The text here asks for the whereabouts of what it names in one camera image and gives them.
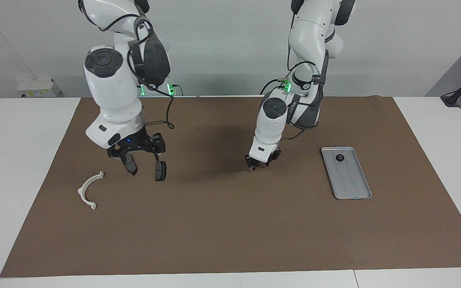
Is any black left base cable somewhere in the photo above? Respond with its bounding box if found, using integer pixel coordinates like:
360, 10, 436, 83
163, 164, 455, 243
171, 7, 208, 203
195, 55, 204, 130
260, 72, 291, 96

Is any dark grey brake pad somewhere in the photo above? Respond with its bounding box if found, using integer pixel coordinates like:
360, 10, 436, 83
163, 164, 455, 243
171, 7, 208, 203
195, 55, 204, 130
154, 160, 168, 182

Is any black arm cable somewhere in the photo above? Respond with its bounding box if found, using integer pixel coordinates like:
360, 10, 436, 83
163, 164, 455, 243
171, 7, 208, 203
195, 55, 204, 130
283, 24, 327, 141
102, 12, 175, 130

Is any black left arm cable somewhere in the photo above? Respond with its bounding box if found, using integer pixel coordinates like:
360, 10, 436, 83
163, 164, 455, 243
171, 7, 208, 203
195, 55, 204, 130
283, 24, 327, 141

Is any white half-ring bracket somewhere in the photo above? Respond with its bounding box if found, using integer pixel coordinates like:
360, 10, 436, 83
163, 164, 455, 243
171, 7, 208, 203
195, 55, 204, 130
78, 171, 105, 210

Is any brown table mat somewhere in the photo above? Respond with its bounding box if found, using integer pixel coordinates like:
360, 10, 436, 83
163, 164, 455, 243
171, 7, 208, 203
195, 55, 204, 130
0, 96, 461, 278

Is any silver metal tray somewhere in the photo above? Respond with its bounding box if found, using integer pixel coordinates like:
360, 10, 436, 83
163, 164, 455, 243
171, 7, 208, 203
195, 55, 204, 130
321, 147, 373, 200

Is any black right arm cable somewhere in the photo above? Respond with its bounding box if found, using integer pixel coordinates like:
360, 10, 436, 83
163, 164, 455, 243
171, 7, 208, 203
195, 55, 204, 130
102, 12, 175, 130

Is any white wall box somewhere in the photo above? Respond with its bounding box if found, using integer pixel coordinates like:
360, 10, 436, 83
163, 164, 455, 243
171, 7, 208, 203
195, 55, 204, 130
16, 78, 61, 98

